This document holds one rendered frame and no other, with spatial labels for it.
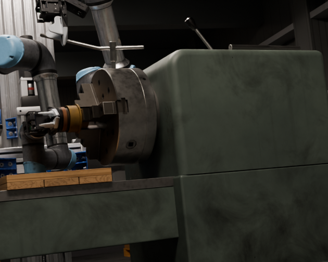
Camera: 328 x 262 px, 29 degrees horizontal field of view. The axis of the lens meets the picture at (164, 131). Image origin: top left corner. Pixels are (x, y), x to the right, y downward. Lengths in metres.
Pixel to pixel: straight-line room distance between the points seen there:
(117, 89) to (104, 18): 0.73
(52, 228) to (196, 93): 0.59
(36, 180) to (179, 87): 0.51
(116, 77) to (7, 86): 1.01
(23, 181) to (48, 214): 0.12
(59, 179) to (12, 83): 1.14
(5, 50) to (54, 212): 0.71
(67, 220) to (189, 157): 0.41
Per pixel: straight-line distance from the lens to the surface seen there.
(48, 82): 2.37
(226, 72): 2.02
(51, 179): 1.80
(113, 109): 1.93
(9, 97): 2.89
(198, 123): 1.94
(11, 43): 2.28
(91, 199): 1.84
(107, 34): 2.63
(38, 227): 1.80
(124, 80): 1.97
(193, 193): 1.91
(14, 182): 1.78
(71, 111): 1.99
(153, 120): 1.95
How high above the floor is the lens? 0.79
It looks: 6 degrees up
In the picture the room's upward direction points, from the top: 6 degrees counter-clockwise
